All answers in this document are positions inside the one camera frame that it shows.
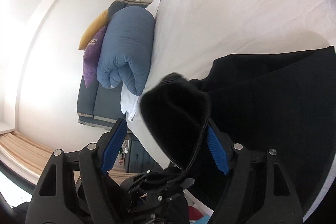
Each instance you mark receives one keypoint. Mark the dark storage cabinet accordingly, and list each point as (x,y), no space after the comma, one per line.
(135,158)

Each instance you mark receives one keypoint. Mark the white bed mattress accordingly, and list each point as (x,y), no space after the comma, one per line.
(190,35)

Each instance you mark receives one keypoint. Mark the dark blue sofa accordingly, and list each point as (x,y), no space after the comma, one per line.
(101,107)

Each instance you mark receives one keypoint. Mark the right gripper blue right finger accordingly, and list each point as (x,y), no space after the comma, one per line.
(220,147)

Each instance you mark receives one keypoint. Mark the rolled blue blanket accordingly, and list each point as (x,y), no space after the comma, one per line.
(126,50)

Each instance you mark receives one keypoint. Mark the purple pillow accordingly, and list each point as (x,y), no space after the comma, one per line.
(91,57)

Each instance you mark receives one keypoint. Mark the black jeans pant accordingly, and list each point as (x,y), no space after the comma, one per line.
(279,112)

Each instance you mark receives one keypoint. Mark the mustard yellow pillow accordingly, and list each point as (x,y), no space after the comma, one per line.
(101,21)

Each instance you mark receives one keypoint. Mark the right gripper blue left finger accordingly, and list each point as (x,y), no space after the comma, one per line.
(112,144)

